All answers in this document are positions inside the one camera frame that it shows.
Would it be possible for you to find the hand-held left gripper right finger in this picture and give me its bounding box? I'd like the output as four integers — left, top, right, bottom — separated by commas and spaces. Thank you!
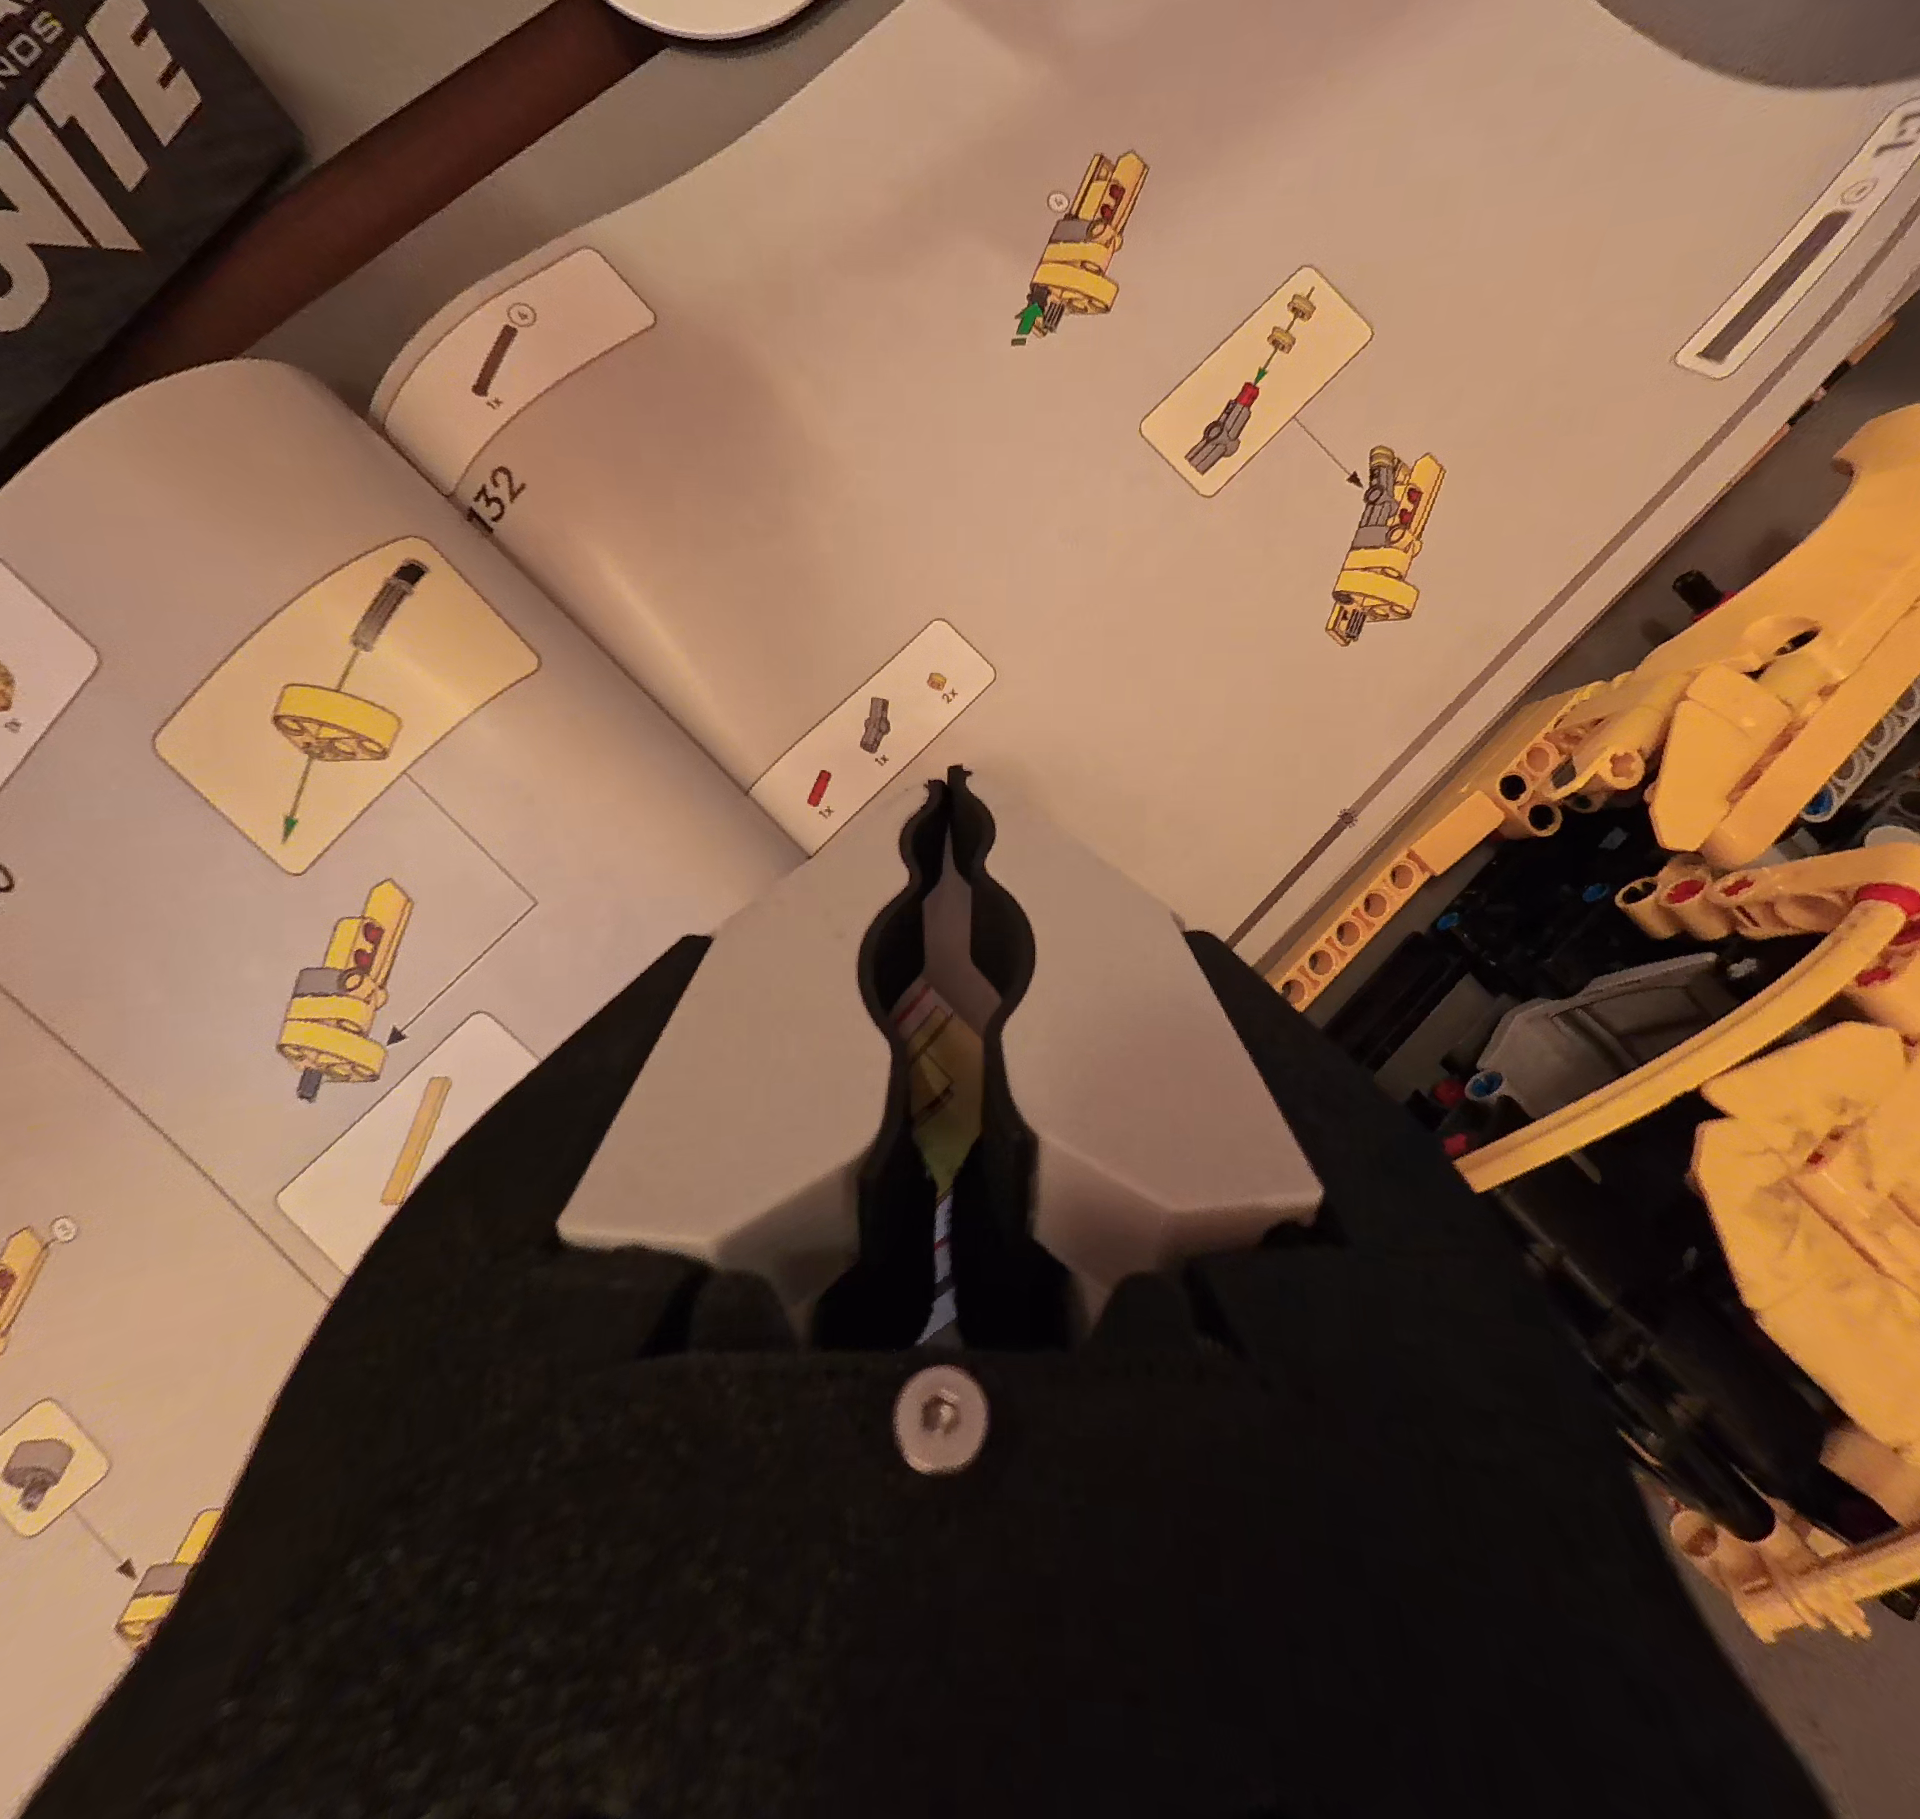
947, 764, 1329, 1348

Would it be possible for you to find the building instruction booklet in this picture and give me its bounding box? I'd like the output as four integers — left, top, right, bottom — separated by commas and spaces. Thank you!
0, 0, 1920, 1774

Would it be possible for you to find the yellow brick car model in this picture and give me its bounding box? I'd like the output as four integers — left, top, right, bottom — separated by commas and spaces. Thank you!
1251, 400, 1920, 1648

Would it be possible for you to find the brown wooden strip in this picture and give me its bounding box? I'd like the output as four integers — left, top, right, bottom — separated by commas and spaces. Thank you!
43, 0, 665, 403

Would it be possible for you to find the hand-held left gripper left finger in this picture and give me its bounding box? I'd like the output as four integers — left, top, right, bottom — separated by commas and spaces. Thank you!
554, 776, 961, 1348

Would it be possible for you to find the dark car set box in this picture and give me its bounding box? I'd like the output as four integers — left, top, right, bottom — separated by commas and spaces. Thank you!
0, 0, 305, 445

